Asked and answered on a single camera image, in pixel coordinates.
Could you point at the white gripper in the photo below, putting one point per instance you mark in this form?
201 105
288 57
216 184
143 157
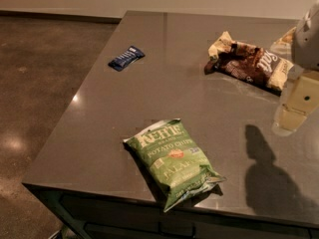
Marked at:
307 45

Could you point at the brown salt chip bag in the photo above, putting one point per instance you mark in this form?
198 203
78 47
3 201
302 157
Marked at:
248 63

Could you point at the green jalapeno chip bag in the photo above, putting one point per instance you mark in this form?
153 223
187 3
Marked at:
177 164

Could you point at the small blue snack packet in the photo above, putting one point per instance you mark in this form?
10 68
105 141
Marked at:
130 55

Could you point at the dark table frame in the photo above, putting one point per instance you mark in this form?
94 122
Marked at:
94 216

